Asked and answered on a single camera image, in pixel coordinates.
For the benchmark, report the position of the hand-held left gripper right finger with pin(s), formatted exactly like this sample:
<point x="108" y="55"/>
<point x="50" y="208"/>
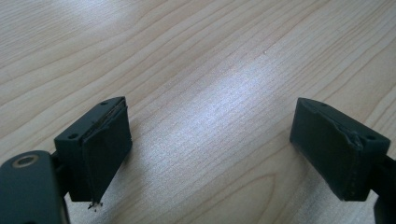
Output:
<point x="330" y="149"/>

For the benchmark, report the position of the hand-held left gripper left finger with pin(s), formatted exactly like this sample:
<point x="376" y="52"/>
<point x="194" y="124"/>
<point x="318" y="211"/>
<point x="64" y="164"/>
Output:
<point x="99" y="149"/>

